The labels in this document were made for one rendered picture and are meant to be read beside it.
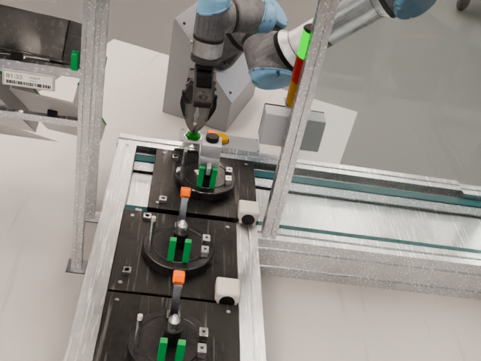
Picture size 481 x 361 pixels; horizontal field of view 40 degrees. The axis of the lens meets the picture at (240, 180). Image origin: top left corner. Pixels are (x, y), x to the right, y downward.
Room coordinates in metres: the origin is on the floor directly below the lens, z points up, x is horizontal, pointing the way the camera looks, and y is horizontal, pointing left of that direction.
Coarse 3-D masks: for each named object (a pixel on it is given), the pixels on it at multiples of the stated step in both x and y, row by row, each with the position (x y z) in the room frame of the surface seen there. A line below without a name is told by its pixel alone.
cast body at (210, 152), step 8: (208, 136) 1.24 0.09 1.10; (216, 136) 1.25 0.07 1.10; (200, 144) 1.27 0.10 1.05; (208, 144) 1.23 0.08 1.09; (216, 144) 1.23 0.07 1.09; (200, 152) 1.22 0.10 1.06; (208, 152) 1.22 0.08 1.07; (216, 152) 1.22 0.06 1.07; (200, 160) 1.21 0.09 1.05; (208, 160) 1.22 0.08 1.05; (216, 160) 1.22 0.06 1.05; (208, 168) 1.20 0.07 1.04
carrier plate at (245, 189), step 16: (160, 160) 1.30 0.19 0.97; (224, 160) 1.36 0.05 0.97; (240, 160) 1.37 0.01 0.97; (160, 176) 1.23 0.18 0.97; (240, 176) 1.30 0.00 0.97; (160, 192) 1.17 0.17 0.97; (176, 192) 1.19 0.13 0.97; (240, 192) 1.24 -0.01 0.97; (160, 208) 1.12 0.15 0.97; (176, 208) 1.13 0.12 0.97; (192, 208) 1.14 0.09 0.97; (208, 208) 1.15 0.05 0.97; (224, 208) 1.16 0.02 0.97; (256, 224) 1.15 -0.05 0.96
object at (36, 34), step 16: (0, 16) 1.05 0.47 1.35; (16, 16) 1.05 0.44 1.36; (32, 16) 1.06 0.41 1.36; (48, 16) 1.06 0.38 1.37; (0, 32) 1.04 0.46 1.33; (16, 32) 1.04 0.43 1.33; (32, 32) 1.04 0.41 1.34; (48, 32) 1.05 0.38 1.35; (64, 32) 1.05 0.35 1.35; (80, 32) 1.11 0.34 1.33; (0, 48) 1.03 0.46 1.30; (16, 48) 1.03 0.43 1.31; (32, 48) 1.03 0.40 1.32; (48, 48) 1.03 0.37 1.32; (64, 48) 1.04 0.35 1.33; (80, 48) 1.11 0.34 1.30
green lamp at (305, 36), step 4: (304, 32) 1.14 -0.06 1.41; (304, 36) 1.14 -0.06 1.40; (308, 36) 1.13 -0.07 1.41; (300, 40) 1.15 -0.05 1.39; (304, 40) 1.13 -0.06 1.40; (300, 44) 1.14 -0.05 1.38; (304, 44) 1.13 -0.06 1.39; (300, 48) 1.14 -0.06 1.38; (304, 48) 1.13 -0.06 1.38; (300, 52) 1.14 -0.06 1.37; (304, 52) 1.13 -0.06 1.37; (300, 56) 1.14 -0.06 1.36
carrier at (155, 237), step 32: (128, 224) 1.04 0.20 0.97; (160, 224) 1.06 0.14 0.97; (192, 224) 1.09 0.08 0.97; (224, 224) 1.11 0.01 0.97; (128, 256) 0.95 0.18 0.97; (160, 256) 0.95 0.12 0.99; (192, 256) 0.96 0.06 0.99; (224, 256) 1.01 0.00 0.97; (128, 288) 0.87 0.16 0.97; (160, 288) 0.88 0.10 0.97; (192, 288) 0.90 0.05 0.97; (224, 288) 0.90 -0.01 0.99
